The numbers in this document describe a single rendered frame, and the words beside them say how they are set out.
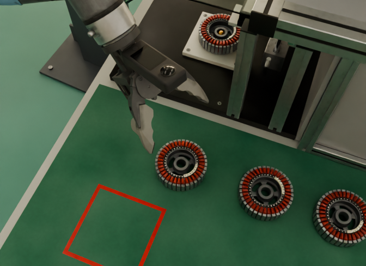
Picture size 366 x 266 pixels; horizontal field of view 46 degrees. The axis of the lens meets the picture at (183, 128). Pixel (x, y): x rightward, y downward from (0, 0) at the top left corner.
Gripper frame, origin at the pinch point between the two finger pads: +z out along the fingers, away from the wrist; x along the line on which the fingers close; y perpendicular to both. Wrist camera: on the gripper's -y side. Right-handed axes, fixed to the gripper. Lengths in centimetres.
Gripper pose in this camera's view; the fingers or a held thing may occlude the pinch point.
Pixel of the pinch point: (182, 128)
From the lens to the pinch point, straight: 78.5
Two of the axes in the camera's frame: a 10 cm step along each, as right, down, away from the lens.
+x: -7.0, 6.3, -3.4
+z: 4.9, 7.7, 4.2
